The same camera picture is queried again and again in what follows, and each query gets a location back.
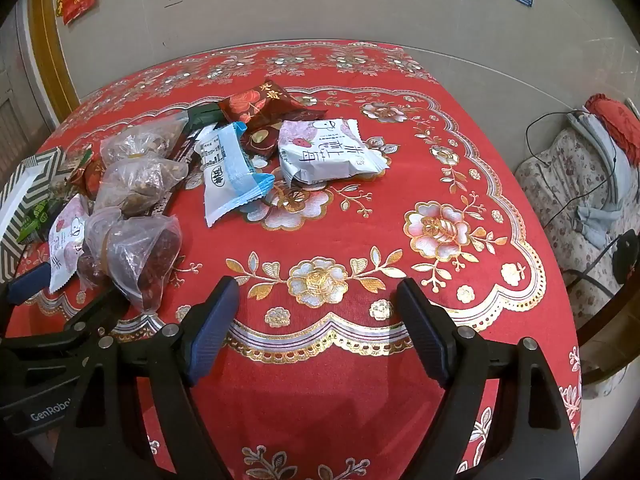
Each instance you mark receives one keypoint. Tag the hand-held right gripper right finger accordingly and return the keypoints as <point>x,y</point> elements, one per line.
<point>420,330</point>

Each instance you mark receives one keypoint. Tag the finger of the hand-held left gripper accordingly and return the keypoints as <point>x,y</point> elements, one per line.
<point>75,327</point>
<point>27,284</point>

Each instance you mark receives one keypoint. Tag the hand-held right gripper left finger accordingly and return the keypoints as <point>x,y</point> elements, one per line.
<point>215,320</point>

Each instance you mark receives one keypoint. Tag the small white pink snack packet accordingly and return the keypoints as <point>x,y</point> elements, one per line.
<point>62,240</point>

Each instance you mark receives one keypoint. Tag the green black snack packet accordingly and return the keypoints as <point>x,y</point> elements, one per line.
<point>35,220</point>

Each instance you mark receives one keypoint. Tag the clear bag of dark snacks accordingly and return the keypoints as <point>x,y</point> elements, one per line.
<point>145,255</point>

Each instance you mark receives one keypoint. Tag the striped cardboard box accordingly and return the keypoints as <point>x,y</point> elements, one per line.
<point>30,170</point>

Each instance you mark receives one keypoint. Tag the red orange foil packet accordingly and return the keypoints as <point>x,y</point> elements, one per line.
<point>92,175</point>

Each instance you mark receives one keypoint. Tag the white blue snack packet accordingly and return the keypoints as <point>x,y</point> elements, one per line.
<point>222,180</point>

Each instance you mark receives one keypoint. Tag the long dark snack bar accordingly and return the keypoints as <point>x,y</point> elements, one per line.
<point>187,145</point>

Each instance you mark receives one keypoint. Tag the dark red snack packet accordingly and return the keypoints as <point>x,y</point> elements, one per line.
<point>261,141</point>

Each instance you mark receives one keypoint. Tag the large white pink snack packet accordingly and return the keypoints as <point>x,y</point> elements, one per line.
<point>325,155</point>

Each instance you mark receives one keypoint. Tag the dark green snack packet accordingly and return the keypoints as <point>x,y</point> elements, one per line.
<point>205,116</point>

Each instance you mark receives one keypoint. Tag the red brown floral snack packet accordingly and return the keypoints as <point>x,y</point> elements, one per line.
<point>250,102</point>

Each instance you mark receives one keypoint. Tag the red floral tablecloth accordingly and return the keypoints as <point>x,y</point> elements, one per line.
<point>325,410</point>

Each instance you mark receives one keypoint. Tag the metal door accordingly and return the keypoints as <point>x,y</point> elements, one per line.
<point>15,110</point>

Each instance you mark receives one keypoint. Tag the floral sofa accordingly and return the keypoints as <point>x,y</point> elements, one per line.
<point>565,195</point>

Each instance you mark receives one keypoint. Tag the light blue cloth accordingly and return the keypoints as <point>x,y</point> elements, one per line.
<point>595,220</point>

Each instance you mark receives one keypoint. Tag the red cushion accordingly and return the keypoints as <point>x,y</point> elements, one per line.
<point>615,115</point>

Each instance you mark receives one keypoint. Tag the yellow door frame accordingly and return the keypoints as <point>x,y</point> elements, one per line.
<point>47,50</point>

